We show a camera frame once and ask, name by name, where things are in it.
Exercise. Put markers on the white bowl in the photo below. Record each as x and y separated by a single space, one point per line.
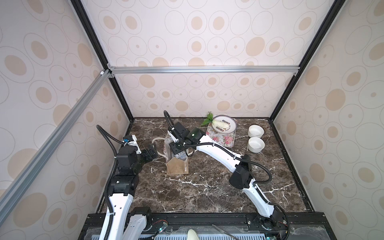
255 145
255 131

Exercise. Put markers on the round patterned plate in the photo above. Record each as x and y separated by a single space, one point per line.
232 122

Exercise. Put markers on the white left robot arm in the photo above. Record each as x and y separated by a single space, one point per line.
120 190

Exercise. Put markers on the floral square plate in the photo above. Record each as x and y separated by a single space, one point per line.
224 138

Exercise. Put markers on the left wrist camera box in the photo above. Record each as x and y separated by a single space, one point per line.
131 140

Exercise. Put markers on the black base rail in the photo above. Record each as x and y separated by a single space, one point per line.
242 226

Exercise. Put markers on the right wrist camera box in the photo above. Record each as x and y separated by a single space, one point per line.
175 140

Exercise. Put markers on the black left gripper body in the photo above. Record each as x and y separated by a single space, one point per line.
146 155

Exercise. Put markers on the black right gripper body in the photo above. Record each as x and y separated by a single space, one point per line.
177 145

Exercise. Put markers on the silver aluminium crossbar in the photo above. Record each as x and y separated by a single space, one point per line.
208 69
24 180

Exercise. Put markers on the patterned canvas tote bag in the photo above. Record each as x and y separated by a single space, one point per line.
174 166

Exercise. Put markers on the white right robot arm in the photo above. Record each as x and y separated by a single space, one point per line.
246 174

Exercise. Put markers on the white bowl front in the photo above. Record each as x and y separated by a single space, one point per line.
255 145

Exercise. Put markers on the white radish with leaves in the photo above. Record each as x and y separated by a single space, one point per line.
210 120

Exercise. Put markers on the white bowl rear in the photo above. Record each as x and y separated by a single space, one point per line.
255 131

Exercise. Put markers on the clear compass set case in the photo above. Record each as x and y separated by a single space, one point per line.
182 156

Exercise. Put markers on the silver aluminium crossbar left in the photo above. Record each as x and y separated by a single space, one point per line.
24 180

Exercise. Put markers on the black corner frame post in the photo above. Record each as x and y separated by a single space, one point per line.
96 44
313 47

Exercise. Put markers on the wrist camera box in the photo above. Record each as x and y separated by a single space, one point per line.
175 140
131 140

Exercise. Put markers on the silver aluminium crossbar rear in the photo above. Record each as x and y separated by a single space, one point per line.
208 69

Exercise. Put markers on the black corner frame post right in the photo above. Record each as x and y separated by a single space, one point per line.
313 47

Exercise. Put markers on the black corner frame post left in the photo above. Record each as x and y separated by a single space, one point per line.
96 44

